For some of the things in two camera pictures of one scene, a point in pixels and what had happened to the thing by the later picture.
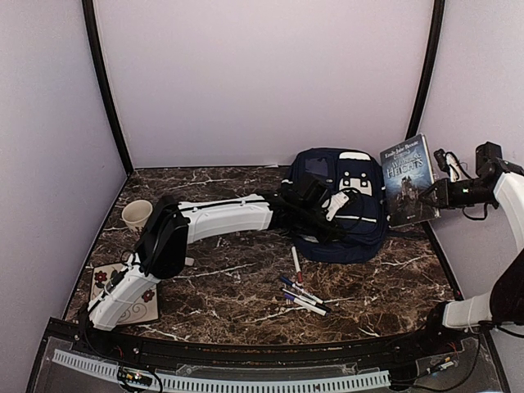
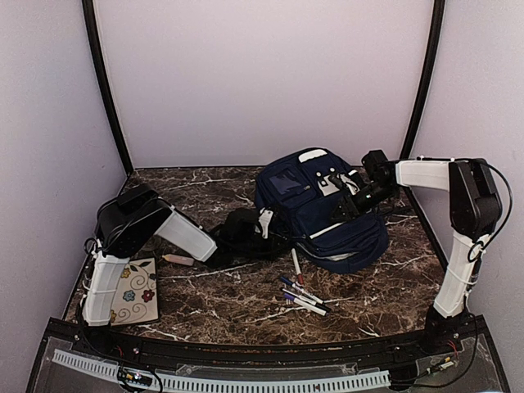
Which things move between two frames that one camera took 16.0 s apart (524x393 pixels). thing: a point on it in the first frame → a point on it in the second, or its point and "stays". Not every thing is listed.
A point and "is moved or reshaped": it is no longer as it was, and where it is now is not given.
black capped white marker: x=307 y=300 stays
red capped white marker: x=297 y=265 stays
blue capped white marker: x=292 y=284 stays
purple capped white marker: x=304 y=303 stays
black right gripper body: x=477 y=194 → x=378 y=195
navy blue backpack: x=353 y=173 is moved or reshaped
